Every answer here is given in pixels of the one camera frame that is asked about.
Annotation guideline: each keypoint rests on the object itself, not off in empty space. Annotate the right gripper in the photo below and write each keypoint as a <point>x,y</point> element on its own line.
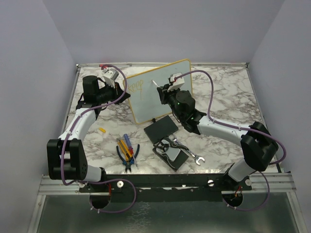
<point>164,94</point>

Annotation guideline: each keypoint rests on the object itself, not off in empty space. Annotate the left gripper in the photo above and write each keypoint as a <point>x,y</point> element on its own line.
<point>117,91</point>

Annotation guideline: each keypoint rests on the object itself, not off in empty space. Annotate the yellow framed whiteboard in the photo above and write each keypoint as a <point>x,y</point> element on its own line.
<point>144,101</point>

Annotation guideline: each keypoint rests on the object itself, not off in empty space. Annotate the yellow marker cap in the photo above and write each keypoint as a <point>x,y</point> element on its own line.
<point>102,130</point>

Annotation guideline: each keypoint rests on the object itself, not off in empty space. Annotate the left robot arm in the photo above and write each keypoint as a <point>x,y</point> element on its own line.
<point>66,155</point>

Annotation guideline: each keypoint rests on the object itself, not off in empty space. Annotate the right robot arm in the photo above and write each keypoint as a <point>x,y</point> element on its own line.
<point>256,143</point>

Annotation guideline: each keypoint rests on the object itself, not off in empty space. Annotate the black flat box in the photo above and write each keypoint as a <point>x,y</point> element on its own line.
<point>160,129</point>

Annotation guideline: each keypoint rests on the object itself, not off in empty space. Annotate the silver combination wrench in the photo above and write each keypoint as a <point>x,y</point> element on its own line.
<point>198,159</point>

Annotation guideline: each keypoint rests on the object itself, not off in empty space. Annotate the yellow utility knife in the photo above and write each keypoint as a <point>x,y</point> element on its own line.
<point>124,149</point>

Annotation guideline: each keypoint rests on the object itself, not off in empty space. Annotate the blue red screwdriver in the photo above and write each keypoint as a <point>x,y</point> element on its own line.
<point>129,145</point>

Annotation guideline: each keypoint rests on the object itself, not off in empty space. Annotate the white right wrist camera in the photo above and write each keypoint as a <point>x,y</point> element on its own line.
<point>174,82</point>

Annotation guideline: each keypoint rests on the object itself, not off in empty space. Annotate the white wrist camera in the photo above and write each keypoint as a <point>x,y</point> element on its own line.
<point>110,75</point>
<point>174,82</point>

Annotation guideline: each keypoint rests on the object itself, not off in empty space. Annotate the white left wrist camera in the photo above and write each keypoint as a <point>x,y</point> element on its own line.
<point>110,75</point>

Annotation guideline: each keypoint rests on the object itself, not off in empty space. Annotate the black grey wire stripper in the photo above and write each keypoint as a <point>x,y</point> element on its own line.
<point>168,149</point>

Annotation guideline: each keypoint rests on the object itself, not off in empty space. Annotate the blue handled pliers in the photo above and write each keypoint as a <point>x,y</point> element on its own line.
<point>127,162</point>

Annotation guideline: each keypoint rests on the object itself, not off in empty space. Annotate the black front mounting rail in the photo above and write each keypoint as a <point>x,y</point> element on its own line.
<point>165,187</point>

